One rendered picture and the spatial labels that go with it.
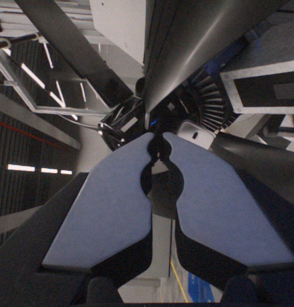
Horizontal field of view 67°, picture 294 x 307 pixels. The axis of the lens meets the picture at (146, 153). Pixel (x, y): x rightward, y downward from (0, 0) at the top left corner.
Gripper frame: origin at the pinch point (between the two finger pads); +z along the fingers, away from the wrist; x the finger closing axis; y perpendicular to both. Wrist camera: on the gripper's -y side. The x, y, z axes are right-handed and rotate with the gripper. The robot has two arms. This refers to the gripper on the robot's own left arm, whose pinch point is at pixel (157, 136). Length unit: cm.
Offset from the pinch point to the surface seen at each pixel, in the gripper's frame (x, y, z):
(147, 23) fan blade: -0.5, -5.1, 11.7
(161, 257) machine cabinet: 22, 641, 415
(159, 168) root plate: 1.1, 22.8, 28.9
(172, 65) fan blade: 1.3, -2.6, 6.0
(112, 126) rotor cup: -6.4, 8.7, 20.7
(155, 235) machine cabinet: 5, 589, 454
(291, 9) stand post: 34, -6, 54
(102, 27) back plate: -15, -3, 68
